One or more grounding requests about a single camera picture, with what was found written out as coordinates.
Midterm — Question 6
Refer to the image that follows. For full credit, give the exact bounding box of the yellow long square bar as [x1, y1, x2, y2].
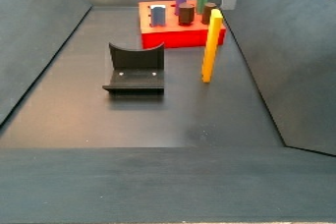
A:
[203, 9, 223, 83]

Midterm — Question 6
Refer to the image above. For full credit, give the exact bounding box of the red foam peg board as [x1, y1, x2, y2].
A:
[137, 0, 227, 50]

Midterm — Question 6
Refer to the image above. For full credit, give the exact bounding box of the dark brown round peg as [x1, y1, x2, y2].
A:
[179, 2, 195, 26]

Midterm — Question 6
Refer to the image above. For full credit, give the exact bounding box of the blue notched peg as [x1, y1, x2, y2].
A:
[149, 5, 165, 27]

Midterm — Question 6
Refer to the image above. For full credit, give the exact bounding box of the black curved holder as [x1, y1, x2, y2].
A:
[103, 44, 164, 93]

